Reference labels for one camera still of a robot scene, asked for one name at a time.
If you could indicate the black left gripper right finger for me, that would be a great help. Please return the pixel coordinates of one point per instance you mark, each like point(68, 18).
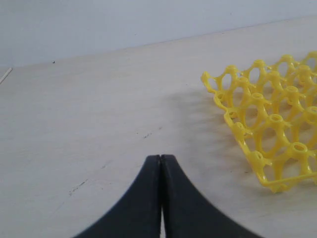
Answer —
point(187, 213)

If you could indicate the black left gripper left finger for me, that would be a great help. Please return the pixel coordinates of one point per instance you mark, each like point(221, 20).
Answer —
point(137, 214)

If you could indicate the yellow plastic egg tray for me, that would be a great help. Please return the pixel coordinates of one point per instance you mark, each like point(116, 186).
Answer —
point(271, 111)

